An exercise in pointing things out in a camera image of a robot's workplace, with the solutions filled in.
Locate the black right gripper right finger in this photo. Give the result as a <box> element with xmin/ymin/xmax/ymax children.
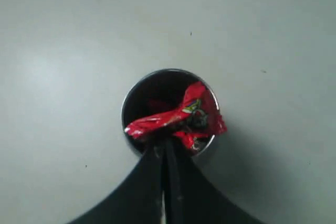
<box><xmin>165</xmin><ymin>138</ymin><xmax>261</xmax><ymax>224</ymax></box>

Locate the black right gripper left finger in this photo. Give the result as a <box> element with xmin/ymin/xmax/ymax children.
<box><xmin>71</xmin><ymin>136</ymin><xmax>168</xmax><ymax>224</ymax></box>

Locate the red candy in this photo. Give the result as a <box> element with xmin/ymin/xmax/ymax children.
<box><xmin>173</xmin><ymin>131</ymin><xmax>209</xmax><ymax>154</ymax></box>
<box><xmin>124</xmin><ymin>81</ymin><xmax>227</xmax><ymax>139</ymax></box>

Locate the stainless steel cup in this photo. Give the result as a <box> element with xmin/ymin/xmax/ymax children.
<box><xmin>121</xmin><ymin>69</ymin><xmax>220</xmax><ymax>156</ymax></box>

